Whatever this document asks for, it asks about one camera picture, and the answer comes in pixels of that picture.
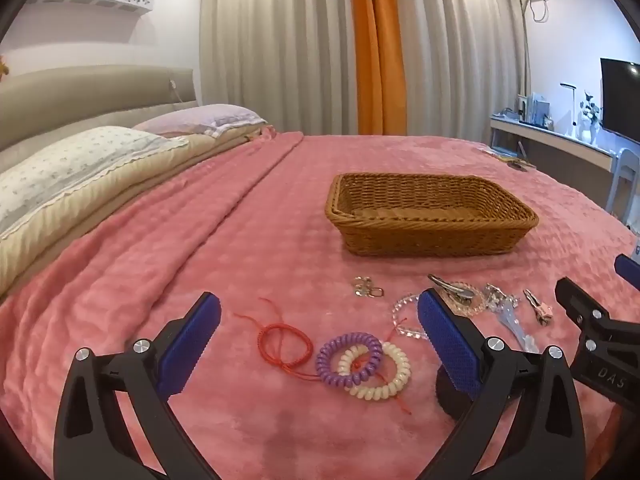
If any beige curtain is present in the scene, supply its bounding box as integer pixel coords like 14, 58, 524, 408
199, 0, 361, 136
395, 0, 531, 143

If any beige quilt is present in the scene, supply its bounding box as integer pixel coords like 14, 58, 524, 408
0, 125, 273, 301

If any orange curtain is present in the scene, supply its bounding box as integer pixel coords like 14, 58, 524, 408
347, 0, 406, 136

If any white vase with flowers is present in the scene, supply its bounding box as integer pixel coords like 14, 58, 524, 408
577, 91, 603, 142

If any beige padded headboard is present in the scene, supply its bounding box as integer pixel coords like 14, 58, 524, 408
0, 64, 198, 161

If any red string bracelet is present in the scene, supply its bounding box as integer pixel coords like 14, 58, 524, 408
235, 299, 321, 380

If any clear bead bracelet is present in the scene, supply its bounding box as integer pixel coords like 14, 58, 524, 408
391, 294, 431, 343

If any pink charm clip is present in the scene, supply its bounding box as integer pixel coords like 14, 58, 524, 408
522, 288, 553, 326

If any black television screen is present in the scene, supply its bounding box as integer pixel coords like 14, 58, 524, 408
600, 57, 640, 146

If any pale blue bow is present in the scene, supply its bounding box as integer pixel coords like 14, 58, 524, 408
500, 305, 541, 353

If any purple spiral hair tie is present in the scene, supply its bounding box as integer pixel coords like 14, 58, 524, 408
315, 331, 383, 390

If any clear spiral hair tie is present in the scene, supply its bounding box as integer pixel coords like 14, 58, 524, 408
445, 282, 488, 318

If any cream spiral hair tie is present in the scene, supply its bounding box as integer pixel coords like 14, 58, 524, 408
336, 341, 410, 400

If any small silver hair clip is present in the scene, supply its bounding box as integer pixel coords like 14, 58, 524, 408
352, 276, 386, 300

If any row of books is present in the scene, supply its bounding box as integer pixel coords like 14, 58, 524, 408
517, 92, 553, 128

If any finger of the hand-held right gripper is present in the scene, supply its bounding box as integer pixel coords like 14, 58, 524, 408
555, 276, 640, 406
615, 254, 640, 291

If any thin red string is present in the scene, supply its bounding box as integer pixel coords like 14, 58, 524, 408
350, 355, 413, 416

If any brown wicker basket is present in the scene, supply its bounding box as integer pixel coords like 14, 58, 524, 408
325, 172, 540, 257

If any white floral pillow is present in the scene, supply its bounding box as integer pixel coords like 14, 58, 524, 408
0, 126, 188, 238

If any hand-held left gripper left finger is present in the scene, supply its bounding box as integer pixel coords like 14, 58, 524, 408
52, 291, 223, 480

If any long grey desk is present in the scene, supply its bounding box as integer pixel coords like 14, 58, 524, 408
490, 112, 640, 176

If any lavender pillow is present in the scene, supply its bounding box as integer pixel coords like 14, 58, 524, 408
132, 104, 268, 137

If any pale blue chair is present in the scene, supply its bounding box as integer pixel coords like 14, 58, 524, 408
605, 149, 640, 226

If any thin desk lamp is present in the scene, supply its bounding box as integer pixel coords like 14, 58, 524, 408
560, 82, 578, 136

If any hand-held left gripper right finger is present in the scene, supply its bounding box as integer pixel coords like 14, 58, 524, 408
417, 287, 608, 480

